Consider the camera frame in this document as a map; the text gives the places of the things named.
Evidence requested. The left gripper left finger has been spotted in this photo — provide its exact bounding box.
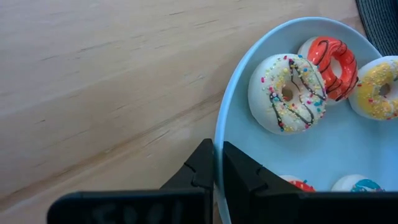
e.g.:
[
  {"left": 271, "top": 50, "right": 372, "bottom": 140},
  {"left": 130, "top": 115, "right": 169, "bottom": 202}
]
[{"left": 159, "top": 138, "right": 216, "bottom": 224}]

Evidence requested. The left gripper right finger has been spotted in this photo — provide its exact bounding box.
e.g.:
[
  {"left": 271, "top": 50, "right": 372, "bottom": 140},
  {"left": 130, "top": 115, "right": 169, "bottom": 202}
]
[{"left": 222, "top": 141, "right": 297, "bottom": 224}]

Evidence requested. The red sprinkled donut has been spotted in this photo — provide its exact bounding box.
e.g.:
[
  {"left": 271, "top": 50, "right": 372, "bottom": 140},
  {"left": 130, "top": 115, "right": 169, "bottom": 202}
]
[{"left": 279, "top": 174, "right": 317, "bottom": 193}]

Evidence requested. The white sprinkled chocolate-striped donut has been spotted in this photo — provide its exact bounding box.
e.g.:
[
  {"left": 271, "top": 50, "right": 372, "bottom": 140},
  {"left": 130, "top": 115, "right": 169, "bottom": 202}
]
[{"left": 247, "top": 53, "right": 328, "bottom": 136}]

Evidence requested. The light blue plate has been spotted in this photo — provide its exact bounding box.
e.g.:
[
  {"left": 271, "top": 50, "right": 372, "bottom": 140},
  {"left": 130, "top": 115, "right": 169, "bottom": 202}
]
[{"left": 213, "top": 16, "right": 398, "bottom": 224}]

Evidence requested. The blue iced donut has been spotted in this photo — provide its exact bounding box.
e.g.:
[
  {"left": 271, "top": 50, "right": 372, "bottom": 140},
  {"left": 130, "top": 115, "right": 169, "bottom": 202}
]
[{"left": 330, "top": 174, "right": 386, "bottom": 193}]

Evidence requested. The yellow iced donut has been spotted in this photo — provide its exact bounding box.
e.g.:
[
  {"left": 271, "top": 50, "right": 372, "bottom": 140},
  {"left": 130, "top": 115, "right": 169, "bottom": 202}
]
[{"left": 348, "top": 55, "right": 398, "bottom": 121}]

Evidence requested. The orange-red black-striped donut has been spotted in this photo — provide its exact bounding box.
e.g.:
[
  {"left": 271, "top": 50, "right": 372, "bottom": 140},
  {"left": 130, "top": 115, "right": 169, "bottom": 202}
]
[{"left": 297, "top": 35, "right": 359, "bottom": 106}]

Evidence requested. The grey round woven placemat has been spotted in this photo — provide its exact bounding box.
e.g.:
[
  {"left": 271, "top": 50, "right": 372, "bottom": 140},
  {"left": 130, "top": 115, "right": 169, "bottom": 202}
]
[{"left": 354, "top": 0, "right": 398, "bottom": 57}]

